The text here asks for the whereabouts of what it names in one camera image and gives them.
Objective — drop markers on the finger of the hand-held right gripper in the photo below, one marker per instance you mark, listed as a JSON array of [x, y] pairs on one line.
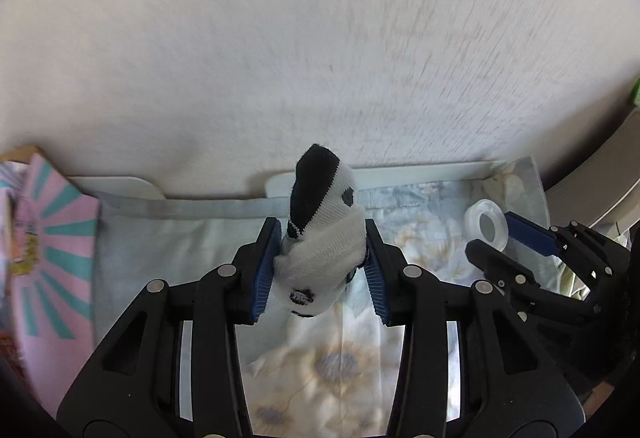
[[500, 268], [530, 230]]

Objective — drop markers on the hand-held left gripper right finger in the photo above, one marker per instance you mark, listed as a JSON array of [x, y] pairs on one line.
[[375, 268]]

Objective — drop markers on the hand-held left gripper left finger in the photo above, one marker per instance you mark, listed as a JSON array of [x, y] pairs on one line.
[[265, 268]]

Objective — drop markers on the clear tape roll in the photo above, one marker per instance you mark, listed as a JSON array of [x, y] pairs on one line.
[[472, 218]]

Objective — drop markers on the black and white patterned sock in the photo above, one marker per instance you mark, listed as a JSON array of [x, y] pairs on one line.
[[320, 238]]

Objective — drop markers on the pink striped cardboard box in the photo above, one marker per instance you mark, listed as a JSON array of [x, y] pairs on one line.
[[55, 268]]

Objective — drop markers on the large grey cushion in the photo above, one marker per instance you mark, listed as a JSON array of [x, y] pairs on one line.
[[595, 188]]

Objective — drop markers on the floral table cloth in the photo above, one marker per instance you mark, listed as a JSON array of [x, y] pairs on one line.
[[330, 368]]

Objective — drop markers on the green tissue box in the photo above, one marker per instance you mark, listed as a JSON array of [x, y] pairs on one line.
[[636, 93]]

